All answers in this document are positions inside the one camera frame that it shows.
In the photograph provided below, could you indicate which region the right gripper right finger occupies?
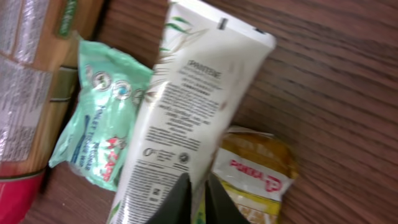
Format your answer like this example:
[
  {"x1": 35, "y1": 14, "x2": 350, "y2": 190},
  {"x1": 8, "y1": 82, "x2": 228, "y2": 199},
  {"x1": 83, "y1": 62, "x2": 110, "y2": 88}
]
[{"x1": 205, "y1": 174, "x2": 249, "y2": 224}]

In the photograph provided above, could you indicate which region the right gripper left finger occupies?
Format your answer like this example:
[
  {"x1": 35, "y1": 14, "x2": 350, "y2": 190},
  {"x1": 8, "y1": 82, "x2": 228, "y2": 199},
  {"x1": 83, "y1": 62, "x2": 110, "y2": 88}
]
[{"x1": 146, "y1": 173, "x2": 192, "y2": 224}]

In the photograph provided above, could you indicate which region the green yellow drink pouch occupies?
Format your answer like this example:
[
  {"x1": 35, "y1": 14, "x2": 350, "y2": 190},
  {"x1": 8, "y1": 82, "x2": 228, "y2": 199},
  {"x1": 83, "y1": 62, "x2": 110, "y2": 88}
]
[{"x1": 211, "y1": 126, "x2": 298, "y2": 224}]

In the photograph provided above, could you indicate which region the teal tissue pack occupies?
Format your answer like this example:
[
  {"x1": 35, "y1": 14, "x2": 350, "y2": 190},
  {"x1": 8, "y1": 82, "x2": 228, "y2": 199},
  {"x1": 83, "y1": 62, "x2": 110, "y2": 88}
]
[{"x1": 49, "y1": 39, "x2": 152, "y2": 191}]

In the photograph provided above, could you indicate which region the white cream tube gold cap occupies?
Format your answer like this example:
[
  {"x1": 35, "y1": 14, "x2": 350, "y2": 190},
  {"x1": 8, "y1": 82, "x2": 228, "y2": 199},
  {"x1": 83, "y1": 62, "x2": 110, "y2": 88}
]
[{"x1": 108, "y1": 1, "x2": 277, "y2": 223}]

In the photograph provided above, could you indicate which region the orange cracker package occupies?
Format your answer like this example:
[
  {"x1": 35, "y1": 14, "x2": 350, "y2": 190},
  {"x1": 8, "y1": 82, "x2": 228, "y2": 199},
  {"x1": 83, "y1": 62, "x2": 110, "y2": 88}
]
[{"x1": 1, "y1": 0, "x2": 104, "y2": 223}]

